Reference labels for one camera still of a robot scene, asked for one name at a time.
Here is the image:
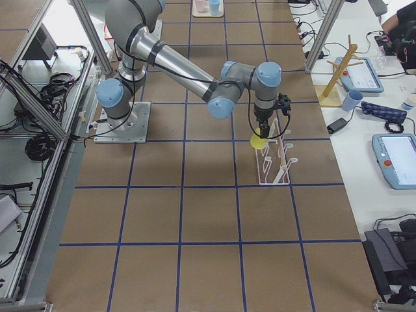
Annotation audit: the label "teach pendant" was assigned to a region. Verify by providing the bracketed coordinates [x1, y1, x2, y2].
[372, 133, 415, 190]
[340, 57, 384, 93]

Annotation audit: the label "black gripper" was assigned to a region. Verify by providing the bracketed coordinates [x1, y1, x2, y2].
[254, 105, 274, 138]

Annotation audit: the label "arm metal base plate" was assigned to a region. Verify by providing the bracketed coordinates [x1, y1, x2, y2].
[94, 101, 151, 144]

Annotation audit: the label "blue cup on desk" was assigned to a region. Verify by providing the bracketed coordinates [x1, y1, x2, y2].
[341, 90, 363, 112]

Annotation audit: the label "black coiled cable bundle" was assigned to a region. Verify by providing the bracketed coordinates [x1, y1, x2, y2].
[25, 133, 55, 162]

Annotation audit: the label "light blue cup near pink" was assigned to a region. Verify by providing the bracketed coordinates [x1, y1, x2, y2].
[209, 0, 220, 16]

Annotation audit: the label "black power adapter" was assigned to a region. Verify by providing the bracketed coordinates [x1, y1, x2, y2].
[326, 118, 348, 135]

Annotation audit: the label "yellow plastic cup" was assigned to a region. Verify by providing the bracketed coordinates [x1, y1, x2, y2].
[250, 127, 268, 150]

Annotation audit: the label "wooden mug tree stand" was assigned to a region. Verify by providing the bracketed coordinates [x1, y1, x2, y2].
[314, 36, 363, 107]

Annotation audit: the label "aluminium frame post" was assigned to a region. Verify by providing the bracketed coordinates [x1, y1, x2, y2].
[304, 0, 345, 74]

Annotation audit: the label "cream serving tray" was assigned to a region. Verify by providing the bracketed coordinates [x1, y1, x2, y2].
[192, 0, 224, 18]

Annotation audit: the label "teach pendant far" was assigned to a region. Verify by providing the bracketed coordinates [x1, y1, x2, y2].
[340, 57, 384, 93]

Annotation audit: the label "blue plaid folded cloth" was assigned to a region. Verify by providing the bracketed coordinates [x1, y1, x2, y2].
[361, 101, 407, 124]

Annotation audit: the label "teach pendant near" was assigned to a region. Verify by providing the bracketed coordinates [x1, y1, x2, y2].
[372, 133, 415, 190]

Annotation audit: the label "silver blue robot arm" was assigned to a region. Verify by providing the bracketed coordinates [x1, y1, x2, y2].
[105, 1, 281, 138]

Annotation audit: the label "white wire cup rack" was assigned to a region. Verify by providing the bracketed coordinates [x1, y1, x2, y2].
[255, 130, 298, 185]

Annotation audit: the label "pink plastic cup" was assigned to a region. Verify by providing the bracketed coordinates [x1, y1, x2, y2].
[194, 0, 205, 12]

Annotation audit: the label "black bead bracelet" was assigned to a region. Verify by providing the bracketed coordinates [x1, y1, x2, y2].
[384, 120, 404, 133]

